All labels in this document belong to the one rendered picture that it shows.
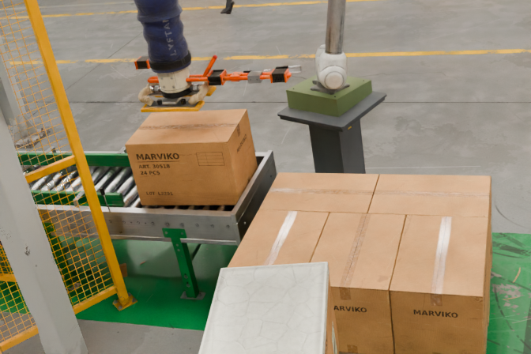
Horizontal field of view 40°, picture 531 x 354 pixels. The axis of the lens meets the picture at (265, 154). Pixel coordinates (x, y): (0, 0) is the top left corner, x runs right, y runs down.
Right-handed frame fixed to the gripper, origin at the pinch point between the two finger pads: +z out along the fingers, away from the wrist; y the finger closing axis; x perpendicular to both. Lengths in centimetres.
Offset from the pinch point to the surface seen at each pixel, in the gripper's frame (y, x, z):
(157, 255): 159, 68, 18
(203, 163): 77, 11, 41
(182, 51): 18.4, 16.5, 26.2
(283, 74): 33, -36, 26
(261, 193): 110, -10, 18
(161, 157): 73, 34, 42
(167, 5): -7.9, 17.7, 29.4
